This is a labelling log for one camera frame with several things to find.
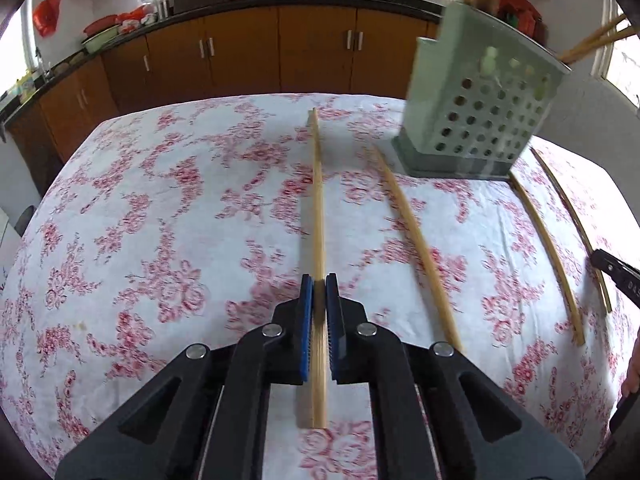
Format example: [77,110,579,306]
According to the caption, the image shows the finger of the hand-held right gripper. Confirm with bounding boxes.
[591,249,640,308]

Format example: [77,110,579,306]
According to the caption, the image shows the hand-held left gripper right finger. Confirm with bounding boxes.
[325,273,586,480]

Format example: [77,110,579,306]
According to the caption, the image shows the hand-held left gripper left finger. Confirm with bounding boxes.
[55,274,316,480]

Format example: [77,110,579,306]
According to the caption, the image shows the green perforated utensil holder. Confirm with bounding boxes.
[391,1,572,182]

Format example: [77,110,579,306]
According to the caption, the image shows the person's right hand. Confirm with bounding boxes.
[620,327,640,397]

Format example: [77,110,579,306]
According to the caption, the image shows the red floral white tablecloth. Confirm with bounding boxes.
[0,92,632,480]

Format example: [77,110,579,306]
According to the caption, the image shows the window with metal bars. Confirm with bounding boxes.
[592,0,640,106]

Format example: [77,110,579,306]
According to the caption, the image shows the red bag over condiments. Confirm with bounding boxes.
[499,0,543,36]

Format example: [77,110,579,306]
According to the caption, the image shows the brown wooden lower cabinets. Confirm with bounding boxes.
[2,2,443,161]

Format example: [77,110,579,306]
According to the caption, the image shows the green basin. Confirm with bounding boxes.
[81,27,123,55]

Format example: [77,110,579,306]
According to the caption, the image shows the red and white bag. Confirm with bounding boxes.
[117,4,157,31]

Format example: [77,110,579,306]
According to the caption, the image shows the red basin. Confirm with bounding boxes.
[82,16,120,36]

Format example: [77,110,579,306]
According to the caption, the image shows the yellow detergent bottle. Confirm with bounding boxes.
[12,72,38,101]

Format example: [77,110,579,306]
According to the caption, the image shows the red plastic bag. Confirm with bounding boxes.
[32,0,63,38]

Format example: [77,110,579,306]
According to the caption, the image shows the window with white frame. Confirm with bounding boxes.
[0,5,41,91]

